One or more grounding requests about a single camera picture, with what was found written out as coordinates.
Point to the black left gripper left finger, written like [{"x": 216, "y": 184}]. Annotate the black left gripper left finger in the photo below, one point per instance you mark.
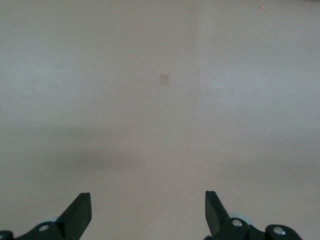
[{"x": 73, "y": 220}]

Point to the small brown tape patch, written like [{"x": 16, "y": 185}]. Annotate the small brown tape patch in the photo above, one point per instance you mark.
[{"x": 164, "y": 79}]

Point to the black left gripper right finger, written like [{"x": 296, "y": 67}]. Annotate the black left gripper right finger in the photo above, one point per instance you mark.
[{"x": 218, "y": 222}]

